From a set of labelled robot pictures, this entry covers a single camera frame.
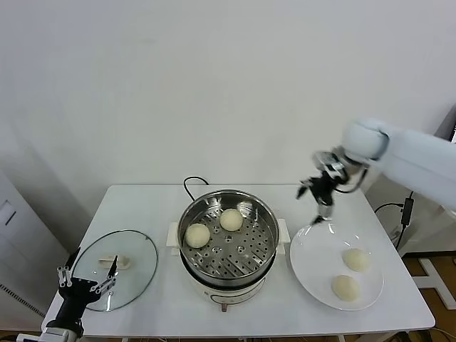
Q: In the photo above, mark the white cabinet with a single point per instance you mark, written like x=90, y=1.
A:
x=25, y=249

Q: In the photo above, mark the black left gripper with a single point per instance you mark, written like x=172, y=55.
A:
x=76, y=292

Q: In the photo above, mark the white round plate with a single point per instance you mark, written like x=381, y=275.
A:
x=313, y=256

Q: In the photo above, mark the open laptop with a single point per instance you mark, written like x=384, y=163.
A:
x=454, y=133

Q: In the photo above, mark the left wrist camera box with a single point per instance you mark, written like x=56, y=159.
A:
x=30, y=337

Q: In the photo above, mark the white steamed baozi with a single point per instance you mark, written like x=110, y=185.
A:
x=355, y=260
x=231, y=219
x=197, y=236
x=345, y=288

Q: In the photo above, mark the stainless steel steamer basket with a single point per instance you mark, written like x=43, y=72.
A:
x=228, y=201

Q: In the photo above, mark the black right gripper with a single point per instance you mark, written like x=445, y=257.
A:
x=324, y=189

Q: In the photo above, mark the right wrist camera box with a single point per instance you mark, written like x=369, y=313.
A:
x=327, y=162

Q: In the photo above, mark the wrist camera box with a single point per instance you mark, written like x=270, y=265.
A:
x=327, y=162
x=30, y=337

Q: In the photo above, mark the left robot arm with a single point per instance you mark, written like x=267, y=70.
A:
x=58, y=331

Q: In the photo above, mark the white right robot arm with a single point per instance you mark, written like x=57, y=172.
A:
x=409, y=153

